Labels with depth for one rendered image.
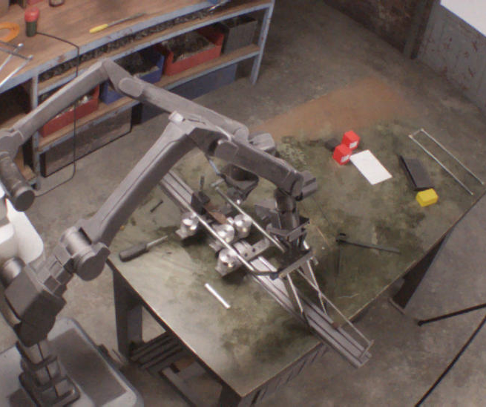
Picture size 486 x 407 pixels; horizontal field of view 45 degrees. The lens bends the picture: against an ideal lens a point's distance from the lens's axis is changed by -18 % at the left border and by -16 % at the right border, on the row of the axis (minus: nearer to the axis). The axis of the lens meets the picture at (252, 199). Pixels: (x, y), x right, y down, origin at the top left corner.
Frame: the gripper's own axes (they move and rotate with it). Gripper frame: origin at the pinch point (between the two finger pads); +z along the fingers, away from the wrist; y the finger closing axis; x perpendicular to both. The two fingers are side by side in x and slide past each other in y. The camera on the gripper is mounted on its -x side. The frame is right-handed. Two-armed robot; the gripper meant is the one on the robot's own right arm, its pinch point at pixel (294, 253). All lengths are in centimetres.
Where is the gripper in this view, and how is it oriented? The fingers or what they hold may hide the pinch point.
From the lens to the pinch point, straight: 191.6
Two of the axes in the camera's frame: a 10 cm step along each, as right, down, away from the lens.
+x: 6.7, 1.9, -7.2
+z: 1.9, 8.9, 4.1
